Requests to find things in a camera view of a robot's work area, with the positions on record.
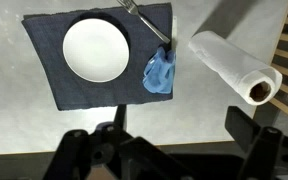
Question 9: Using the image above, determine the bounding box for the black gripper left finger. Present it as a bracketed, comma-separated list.
[43, 104, 193, 180]

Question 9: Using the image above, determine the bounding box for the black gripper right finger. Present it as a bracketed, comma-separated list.
[224, 105, 288, 180]

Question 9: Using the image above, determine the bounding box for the blue towel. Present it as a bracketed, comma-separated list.
[141, 45, 177, 95]

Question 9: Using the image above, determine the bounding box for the white paper towel roll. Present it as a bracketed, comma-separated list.
[188, 30, 284, 107]

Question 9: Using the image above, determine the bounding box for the white round plate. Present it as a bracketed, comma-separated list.
[62, 17, 131, 84]

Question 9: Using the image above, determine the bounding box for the dark blue placemat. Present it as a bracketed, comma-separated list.
[21, 2, 174, 112]

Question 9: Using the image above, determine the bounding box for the silver metal fork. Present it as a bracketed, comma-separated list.
[116, 0, 172, 45]

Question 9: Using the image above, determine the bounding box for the white tape strip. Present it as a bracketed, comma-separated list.
[171, 14, 179, 52]

